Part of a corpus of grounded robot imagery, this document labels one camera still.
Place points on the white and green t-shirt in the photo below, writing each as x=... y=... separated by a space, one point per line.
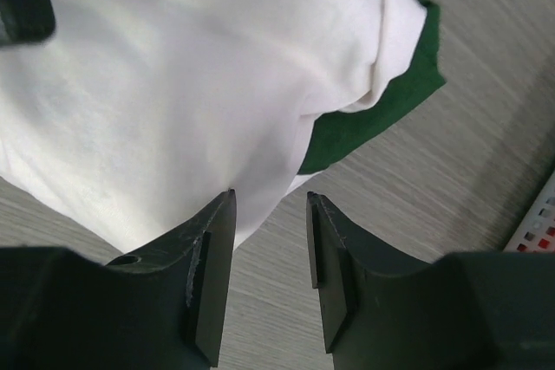
x=135 y=114

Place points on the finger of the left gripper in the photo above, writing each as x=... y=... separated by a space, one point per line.
x=26 y=22

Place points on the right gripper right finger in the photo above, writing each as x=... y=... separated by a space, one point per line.
x=384 y=309

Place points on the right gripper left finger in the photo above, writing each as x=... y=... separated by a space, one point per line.
x=161 y=306

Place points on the right white perforated basket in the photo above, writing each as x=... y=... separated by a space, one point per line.
x=536 y=232

